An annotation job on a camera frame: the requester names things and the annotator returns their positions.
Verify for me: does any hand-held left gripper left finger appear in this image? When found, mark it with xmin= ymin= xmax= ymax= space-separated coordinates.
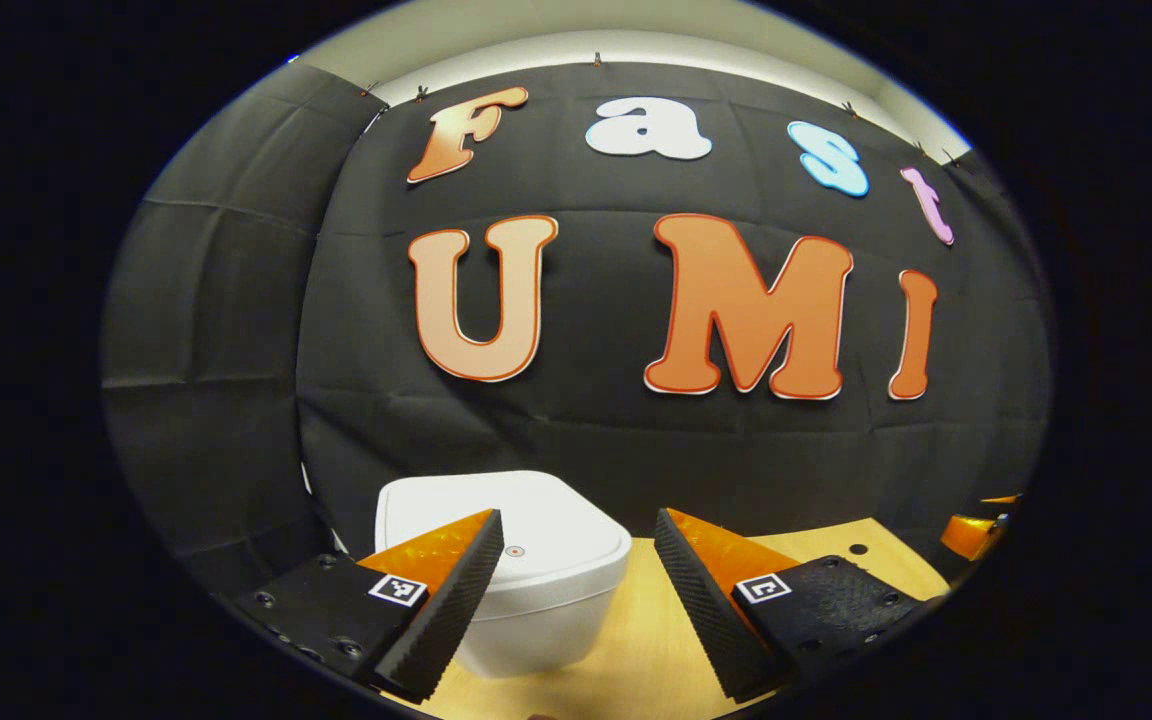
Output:
xmin=226 ymin=508 xmax=505 ymax=703

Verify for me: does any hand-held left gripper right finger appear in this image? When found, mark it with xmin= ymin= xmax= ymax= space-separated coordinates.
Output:
xmin=653 ymin=507 xmax=949 ymax=703

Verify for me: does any white desktop garbage bin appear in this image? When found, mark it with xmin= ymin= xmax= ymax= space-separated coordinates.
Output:
xmin=374 ymin=470 xmax=633 ymax=680

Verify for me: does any wooden desktop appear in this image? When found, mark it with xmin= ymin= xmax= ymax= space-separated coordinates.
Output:
xmin=406 ymin=517 xmax=952 ymax=720

